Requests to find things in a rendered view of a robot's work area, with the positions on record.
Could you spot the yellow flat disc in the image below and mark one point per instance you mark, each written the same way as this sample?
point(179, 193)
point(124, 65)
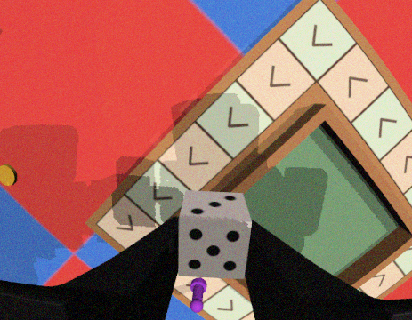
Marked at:
point(7, 174)

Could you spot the purple pawn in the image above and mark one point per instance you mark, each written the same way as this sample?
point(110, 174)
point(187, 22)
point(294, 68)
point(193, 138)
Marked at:
point(198, 286)

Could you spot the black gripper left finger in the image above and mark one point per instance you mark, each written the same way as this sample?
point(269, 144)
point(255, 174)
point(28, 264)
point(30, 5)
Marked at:
point(137, 284)

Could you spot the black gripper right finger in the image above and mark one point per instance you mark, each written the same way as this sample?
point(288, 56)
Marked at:
point(284, 285)

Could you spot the grey die with black pips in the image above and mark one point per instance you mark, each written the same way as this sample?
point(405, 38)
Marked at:
point(214, 234)

